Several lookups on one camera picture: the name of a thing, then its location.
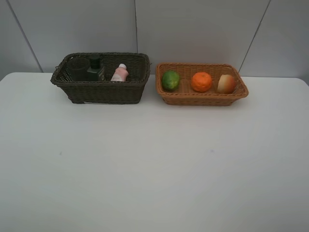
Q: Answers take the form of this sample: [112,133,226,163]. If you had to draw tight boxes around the green lime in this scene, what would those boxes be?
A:
[161,70,180,91]

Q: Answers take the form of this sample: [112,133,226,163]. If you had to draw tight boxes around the pink lotion bottle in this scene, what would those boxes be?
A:
[111,63,128,82]

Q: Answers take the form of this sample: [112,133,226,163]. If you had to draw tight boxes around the orange mandarin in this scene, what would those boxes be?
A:
[191,72,212,93]

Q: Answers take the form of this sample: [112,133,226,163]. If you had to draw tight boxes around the dark green pump bottle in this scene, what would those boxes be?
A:
[87,54,105,82]

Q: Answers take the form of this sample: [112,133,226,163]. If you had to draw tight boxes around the red yellow peach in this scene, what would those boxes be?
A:
[217,74,236,94]

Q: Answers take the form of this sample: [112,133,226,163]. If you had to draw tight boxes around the purple translucent plastic cup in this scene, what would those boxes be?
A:
[67,58,89,81]

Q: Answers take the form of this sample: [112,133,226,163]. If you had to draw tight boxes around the tan wicker basket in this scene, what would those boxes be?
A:
[155,62,249,106]

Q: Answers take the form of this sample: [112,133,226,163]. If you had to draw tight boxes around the dark brown wicker basket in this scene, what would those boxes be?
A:
[51,52,151,104]

